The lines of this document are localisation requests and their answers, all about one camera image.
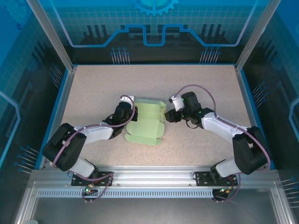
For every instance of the light green paper box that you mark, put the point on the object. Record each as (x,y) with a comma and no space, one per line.
(144,130)

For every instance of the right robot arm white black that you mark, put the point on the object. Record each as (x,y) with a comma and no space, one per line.
(219,126)

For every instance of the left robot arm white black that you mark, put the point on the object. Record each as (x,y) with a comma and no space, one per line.
(98,135)

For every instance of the aluminium mounting beam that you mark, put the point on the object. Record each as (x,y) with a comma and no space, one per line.
(151,177)

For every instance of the small white round object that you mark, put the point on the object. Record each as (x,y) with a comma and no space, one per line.
(33,221)

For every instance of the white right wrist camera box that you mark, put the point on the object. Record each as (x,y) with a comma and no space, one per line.
(178,103)

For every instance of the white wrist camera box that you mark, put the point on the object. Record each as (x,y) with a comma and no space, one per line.
(128,98)
(178,103)

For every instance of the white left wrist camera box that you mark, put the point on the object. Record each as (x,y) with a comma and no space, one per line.
(128,98)

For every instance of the blue-edged aluminium side rail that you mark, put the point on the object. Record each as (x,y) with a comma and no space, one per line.
(61,105)
(248,105)

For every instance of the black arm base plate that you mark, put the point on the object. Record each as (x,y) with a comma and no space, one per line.
(78,183)
(201,178)

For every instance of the aluminium frame post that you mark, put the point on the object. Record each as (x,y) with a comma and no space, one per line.
(257,35)
(53,39)

